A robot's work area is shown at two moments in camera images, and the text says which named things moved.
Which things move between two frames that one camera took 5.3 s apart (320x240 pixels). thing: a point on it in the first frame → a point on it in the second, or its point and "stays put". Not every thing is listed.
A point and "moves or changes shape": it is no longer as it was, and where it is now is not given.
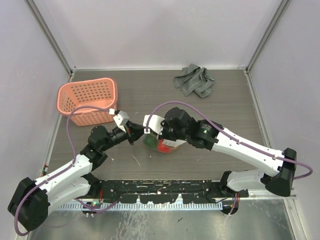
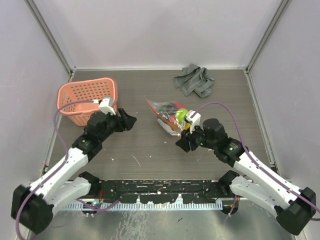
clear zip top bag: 173,143 moves or changes shape
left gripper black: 133,131 → 125,121
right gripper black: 164,135 → 183,142
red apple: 162,148 moves or changes shape
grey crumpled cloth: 194,78 stays put
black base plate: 206,191 stays put
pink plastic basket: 101,92 stays put
